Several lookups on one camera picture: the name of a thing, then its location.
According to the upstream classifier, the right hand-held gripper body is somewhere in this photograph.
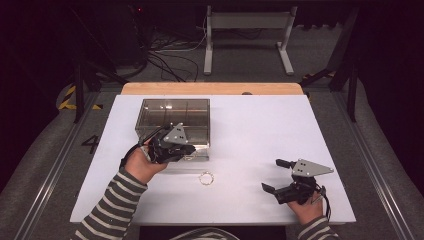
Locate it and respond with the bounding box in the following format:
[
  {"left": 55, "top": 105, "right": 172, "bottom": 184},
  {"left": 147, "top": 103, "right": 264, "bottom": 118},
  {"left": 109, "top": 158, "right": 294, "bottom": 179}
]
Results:
[{"left": 275, "top": 158, "right": 335, "bottom": 206}]

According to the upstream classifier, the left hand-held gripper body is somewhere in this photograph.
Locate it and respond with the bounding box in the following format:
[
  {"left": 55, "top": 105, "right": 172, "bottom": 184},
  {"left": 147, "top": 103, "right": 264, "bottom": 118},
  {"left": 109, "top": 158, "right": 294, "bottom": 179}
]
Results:
[{"left": 146, "top": 122, "right": 191, "bottom": 165}]

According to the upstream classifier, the smoky transparent drawer organizer case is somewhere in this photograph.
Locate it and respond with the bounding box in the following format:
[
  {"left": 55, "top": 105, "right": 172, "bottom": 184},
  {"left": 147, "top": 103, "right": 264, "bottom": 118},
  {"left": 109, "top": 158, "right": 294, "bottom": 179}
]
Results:
[{"left": 134, "top": 97, "right": 211, "bottom": 150}]

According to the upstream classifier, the person's right hand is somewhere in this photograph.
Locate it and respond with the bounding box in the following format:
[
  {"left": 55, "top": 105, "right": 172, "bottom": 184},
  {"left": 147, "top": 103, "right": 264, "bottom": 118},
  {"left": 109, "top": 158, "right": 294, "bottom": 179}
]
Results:
[{"left": 287, "top": 194, "right": 325, "bottom": 226}]

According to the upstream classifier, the person's left hand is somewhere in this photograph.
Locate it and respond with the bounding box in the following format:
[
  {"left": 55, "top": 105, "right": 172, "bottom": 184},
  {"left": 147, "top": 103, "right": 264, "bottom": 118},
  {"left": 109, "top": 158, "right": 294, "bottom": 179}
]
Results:
[{"left": 124, "top": 139, "right": 168, "bottom": 185}]

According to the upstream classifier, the wooden table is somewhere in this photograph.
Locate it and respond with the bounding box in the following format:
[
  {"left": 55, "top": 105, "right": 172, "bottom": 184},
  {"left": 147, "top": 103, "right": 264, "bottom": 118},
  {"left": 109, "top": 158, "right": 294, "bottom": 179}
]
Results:
[{"left": 120, "top": 82, "right": 305, "bottom": 96}]

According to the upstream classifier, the person's striped torso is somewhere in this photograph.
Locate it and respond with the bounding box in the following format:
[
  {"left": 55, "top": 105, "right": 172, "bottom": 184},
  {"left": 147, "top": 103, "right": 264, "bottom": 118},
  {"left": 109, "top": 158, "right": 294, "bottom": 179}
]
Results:
[{"left": 169, "top": 227, "right": 240, "bottom": 240}]

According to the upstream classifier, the black metal stand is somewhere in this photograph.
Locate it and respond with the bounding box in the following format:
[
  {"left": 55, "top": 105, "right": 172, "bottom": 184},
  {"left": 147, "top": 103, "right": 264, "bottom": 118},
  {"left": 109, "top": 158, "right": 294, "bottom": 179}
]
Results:
[
  {"left": 68, "top": 6, "right": 129, "bottom": 124},
  {"left": 299, "top": 5, "right": 360, "bottom": 123}
]

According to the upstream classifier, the white metal stand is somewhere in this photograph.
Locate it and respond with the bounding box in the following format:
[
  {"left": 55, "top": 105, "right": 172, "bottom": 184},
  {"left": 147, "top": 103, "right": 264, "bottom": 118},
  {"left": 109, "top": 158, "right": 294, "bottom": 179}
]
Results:
[{"left": 202, "top": 5, "right": 298, "bottom": 77}]

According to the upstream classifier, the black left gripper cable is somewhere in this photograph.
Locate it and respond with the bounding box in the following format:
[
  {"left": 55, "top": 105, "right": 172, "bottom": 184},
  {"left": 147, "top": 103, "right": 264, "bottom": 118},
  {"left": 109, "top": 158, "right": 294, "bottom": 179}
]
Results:
[{"left": 118, "top": 123, "right": 172, "bottom": 170}]

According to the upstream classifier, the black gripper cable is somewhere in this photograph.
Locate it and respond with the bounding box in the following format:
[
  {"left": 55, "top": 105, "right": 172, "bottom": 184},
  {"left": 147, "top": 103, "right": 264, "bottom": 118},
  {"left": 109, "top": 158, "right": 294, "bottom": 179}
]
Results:
[
  {"left": 118, "top": 123, "right": 172, "bottom": 170},
  {"left": 313, "top": 184, "right": 332, "bottom": 222}
]

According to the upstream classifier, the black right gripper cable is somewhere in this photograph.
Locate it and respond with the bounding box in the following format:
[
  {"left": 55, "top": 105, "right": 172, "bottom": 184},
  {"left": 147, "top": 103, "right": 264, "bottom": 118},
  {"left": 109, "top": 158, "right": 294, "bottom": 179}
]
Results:
[{"left": 313, "top": 184, "right": 332, "bottom": 222}]

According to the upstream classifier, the aluminium floor rail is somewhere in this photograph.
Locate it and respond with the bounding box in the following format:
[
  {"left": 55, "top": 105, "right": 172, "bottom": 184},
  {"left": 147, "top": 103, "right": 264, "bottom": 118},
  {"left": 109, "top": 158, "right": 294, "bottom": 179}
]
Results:
[
  {"left": 12, "top": 91, "right": 102, "bottom": 240},
  {"left": 332, "top": 91, "right": 416, "bottom": 240}
]

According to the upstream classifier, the bundle of floor cables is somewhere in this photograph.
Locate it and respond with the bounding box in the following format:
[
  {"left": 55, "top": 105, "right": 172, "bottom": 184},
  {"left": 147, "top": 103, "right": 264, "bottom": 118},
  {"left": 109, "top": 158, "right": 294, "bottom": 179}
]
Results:
[{"left": 131, "top": 19, "right": 208, "bottom": 83}]

